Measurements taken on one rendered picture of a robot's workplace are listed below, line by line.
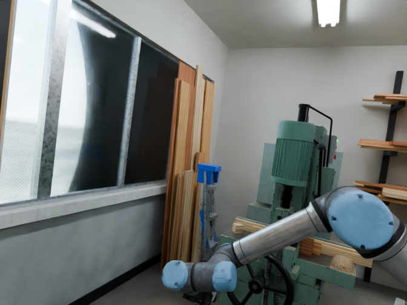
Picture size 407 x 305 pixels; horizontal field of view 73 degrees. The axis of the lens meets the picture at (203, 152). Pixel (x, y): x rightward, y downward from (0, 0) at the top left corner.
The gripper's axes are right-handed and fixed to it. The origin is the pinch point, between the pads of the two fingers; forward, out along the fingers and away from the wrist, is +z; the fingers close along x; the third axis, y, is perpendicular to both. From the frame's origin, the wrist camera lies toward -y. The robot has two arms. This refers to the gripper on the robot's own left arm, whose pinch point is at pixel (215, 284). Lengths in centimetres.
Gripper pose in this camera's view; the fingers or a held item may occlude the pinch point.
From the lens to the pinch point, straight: 113.5
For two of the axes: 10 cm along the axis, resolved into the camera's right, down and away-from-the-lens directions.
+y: -3.7, 8.4, -4.0
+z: 3.5, 5.2, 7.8
